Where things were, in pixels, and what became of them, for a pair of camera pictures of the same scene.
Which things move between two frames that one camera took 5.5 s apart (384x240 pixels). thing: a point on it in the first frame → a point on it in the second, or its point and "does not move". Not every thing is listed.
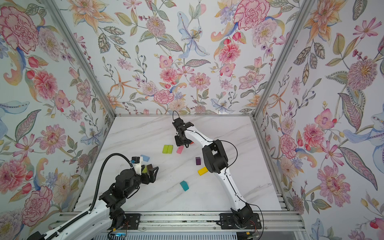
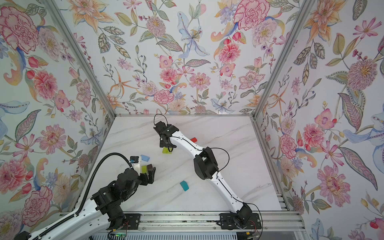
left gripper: x=152 y=178 does not move
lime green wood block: x=166 y=149 does not move
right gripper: x=178 y=143 → x=162 y=144
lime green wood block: x=145 y=170 does not move
